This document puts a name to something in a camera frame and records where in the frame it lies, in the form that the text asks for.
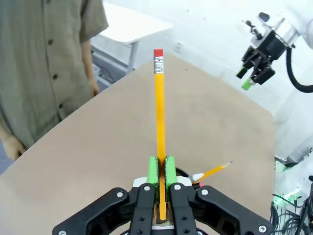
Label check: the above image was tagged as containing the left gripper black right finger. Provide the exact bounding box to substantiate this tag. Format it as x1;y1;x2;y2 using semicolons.
165;155;273;235

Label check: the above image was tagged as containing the person's left hand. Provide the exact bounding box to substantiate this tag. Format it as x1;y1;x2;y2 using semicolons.
88;78;100;98

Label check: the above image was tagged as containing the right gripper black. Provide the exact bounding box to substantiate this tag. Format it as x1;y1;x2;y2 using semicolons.
236;30;288;91

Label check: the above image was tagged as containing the black floor cable bundle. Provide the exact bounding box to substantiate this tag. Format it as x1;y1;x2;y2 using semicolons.
270;195;313;235

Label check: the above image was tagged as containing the person's left forearm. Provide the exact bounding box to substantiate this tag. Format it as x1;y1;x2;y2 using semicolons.
82;40;97;84

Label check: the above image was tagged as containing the white table with pencil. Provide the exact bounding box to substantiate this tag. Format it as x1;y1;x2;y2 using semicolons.
97;2;174;74

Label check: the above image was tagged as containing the black right arm cable sleeve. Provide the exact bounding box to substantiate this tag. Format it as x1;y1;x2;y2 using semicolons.
286;46;313;94

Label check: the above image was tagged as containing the yellow pencil with red eraser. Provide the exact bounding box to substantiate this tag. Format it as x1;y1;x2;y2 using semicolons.
153;48;167;221

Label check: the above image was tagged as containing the person's right hand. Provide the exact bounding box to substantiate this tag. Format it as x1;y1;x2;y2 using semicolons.
0;127;26;161

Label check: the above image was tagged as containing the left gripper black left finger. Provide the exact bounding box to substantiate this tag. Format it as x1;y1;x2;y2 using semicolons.
52;156;159;235

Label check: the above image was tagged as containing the sharpened yellow pencil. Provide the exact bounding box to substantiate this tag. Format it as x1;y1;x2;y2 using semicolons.
192;161;233;183

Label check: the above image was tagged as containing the person in olive shirt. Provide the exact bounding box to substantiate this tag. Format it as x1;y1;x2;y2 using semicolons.
0;0;110;150

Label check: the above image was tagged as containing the white pen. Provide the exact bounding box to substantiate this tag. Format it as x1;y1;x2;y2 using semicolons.
188;172;205;182

